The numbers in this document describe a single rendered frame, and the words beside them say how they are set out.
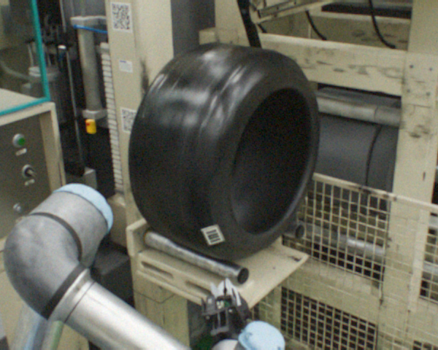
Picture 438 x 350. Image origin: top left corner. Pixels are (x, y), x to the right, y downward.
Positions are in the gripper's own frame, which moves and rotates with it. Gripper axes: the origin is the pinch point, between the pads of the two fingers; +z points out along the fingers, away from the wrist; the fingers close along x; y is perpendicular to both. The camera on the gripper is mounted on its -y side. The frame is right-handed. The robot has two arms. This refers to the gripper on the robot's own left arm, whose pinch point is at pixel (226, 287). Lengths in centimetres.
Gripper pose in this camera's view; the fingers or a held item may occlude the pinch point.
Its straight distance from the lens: 137.2
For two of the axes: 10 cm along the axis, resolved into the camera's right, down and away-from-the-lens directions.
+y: -3.5, -7.9, -5.1
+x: -9.3, 3.3, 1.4
